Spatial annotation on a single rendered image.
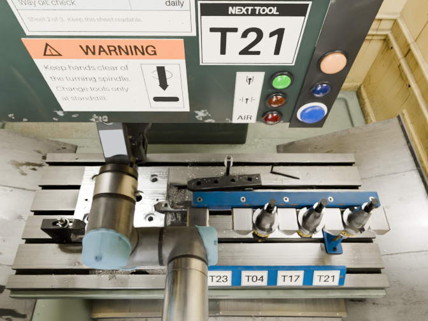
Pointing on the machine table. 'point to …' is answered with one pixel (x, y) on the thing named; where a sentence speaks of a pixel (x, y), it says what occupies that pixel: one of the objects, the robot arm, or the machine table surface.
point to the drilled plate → (162, 190)
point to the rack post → (334, 247)
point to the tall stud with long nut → (228, 164)
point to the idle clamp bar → (225, 183)
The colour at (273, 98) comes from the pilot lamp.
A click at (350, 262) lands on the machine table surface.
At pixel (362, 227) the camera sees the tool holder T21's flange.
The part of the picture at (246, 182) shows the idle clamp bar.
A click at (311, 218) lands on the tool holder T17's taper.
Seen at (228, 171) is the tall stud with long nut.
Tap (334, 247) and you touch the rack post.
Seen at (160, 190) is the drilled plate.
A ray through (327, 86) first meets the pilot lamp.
